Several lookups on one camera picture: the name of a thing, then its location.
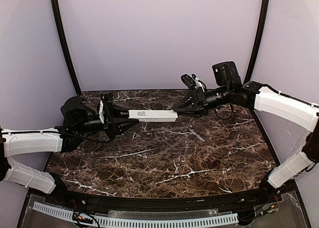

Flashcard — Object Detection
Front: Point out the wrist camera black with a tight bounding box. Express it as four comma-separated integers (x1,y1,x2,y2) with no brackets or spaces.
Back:
98,100,104,124
181,74,207,92

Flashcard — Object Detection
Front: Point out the black right corner post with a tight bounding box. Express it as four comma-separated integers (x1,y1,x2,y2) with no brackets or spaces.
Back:
244,0,269,83

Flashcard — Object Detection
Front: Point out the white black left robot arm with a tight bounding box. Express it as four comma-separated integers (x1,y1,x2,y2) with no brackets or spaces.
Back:
0,94,139,195

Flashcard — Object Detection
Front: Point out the white slotted cable duct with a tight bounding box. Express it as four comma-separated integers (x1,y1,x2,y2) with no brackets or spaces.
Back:
32,202,239,228

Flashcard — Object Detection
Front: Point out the black front mounting rail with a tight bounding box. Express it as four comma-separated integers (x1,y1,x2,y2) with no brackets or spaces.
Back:
61,190,260,212

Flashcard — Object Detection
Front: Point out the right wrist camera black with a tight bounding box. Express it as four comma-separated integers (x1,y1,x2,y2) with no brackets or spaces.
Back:
181,74,207,92

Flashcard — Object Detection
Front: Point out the white remote control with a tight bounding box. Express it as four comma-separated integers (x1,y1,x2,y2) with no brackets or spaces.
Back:
129,110,178,122

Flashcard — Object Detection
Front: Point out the clear handled tester screwdriver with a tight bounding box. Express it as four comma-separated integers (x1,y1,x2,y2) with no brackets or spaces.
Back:
187,127,206,142

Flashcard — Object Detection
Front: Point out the black corner frame post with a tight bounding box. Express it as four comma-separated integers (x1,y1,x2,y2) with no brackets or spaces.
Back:
51,0,82,96

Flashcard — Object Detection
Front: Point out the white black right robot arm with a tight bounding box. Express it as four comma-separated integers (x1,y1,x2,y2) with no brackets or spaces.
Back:
173,61,319,191

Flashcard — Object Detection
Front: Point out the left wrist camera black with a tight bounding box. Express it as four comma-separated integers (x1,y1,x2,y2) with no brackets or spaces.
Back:
98,100,104,124

